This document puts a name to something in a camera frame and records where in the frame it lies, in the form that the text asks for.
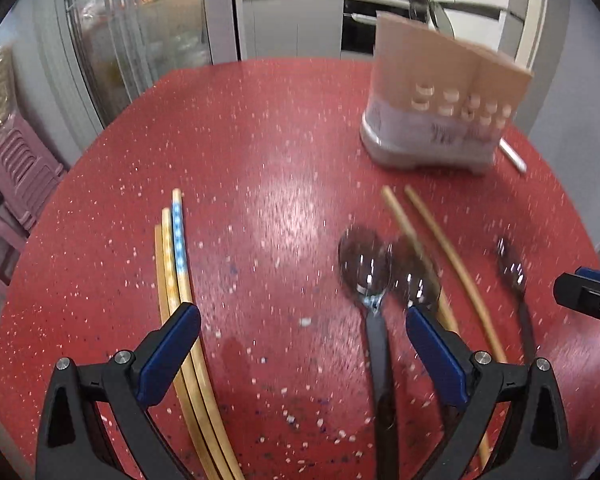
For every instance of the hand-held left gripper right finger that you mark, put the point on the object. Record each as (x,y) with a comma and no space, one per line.
(435,355)

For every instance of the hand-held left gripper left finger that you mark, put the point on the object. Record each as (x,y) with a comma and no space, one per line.
(170,350)

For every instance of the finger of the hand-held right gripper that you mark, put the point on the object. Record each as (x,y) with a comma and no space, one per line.
(587,297)

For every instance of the yellow patterned chopstick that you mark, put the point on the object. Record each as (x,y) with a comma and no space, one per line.
(169,260)

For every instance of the brown wooden chopstick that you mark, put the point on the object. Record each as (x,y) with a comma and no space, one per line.
(397,210)
(447,250)

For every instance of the blue patterned chopstick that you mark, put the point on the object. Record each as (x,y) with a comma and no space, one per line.
(179,240)

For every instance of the beige plastic utensil holder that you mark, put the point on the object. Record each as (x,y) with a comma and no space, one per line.
(430,95)

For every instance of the small white stick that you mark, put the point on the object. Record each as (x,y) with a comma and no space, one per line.
(512,156)

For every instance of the pink plastic stool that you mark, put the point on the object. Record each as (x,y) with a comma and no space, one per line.
(20,165)
(0,250)

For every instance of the glass sliding door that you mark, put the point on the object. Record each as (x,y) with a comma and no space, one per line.
(145,45)

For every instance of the black built-in oven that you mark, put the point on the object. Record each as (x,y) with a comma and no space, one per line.
(357,25)

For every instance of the white kitchen counter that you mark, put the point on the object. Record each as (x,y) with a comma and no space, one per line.
(290,25)

